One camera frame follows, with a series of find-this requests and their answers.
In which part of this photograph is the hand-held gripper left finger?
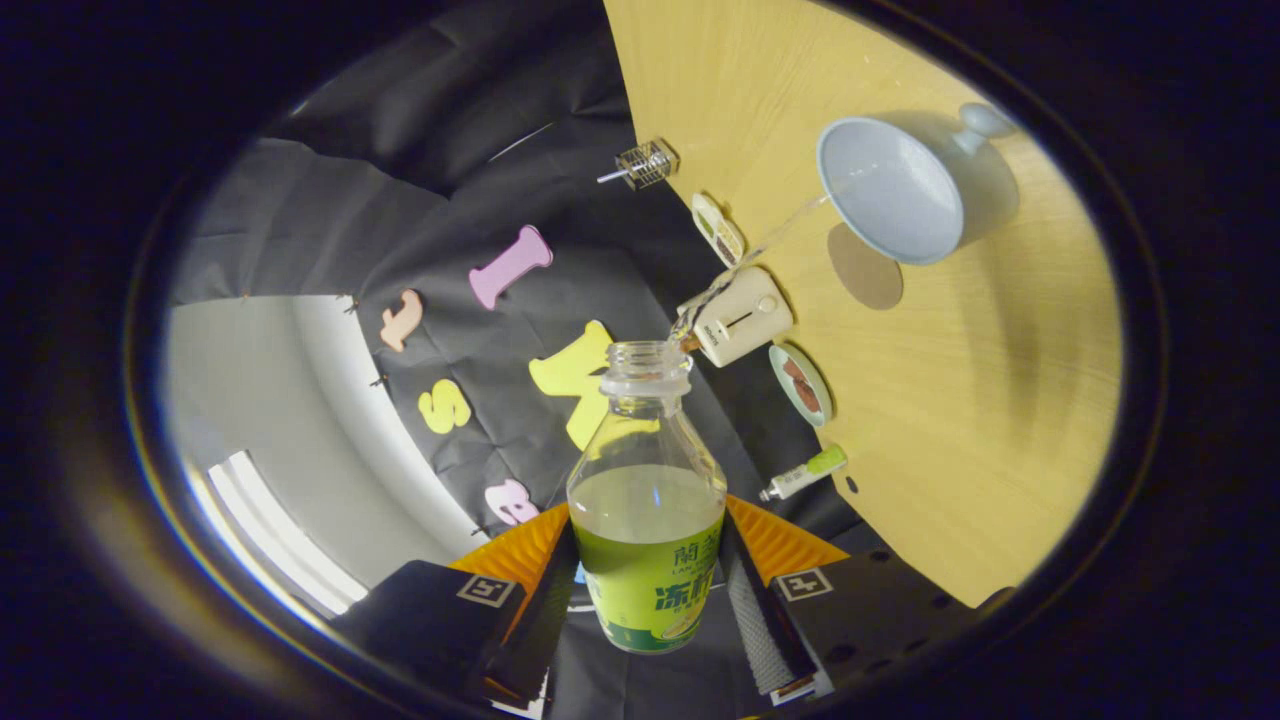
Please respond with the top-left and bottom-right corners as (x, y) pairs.
(328, 502), (581, 711)

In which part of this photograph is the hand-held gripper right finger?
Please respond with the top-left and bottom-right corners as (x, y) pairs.
(718, 494), (1011, 701)

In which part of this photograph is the green label juice bottle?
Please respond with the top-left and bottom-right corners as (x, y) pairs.
(566, 340), (728, 654)

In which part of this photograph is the round brown coaster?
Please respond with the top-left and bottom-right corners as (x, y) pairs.
(827, 222), (905, 311)

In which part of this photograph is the white cup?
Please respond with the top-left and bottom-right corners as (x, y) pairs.
(816, 102), (1016, 266)

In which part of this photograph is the small white green bottle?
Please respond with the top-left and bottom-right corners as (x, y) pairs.
(758, 445), (849, 503)

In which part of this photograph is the pale green plate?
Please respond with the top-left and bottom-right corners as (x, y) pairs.
(768, 343), (834, 429)

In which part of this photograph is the long ceiling light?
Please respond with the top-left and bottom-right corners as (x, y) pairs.
(205, 450), (371, 616)

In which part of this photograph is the wooden table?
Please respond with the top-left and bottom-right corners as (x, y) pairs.
(603, 0), (1123, 609)

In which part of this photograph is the cream toaster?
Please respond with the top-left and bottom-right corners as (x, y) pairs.
(677, 266), (795, 369)

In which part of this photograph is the white divided snack tray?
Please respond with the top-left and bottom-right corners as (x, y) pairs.
(691, 193), (747, 269)

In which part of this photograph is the black backdrop cloth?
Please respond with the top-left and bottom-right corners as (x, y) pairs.
(170, 0), (881, 720)

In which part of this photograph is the wire mesh holder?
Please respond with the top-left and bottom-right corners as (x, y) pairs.
(615, 138), (681, 191)

